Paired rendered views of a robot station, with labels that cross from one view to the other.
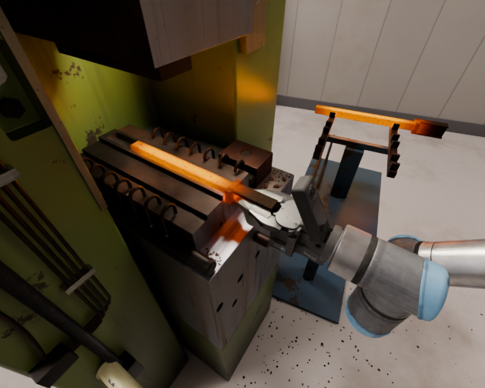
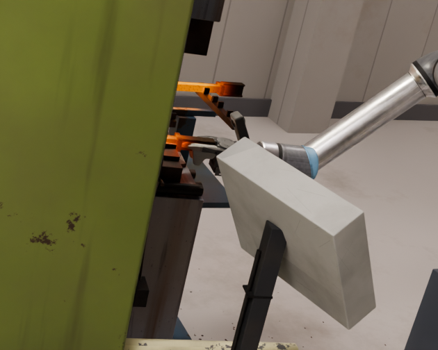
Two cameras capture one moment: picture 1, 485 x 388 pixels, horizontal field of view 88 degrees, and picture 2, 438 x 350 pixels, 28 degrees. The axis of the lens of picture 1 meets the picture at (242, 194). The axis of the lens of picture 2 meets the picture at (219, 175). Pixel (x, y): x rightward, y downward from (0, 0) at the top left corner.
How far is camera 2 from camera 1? 193 cm
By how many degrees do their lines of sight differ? 48
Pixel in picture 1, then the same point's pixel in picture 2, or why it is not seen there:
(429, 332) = (293, 339)
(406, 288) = (302, 158)
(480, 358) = (342, 340)
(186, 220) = (168, 163)
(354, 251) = (272, 149)
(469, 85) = not seen: hidden behind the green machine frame
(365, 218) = (213, 188)
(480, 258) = (318, 144)
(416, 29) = not seen: outside the picture
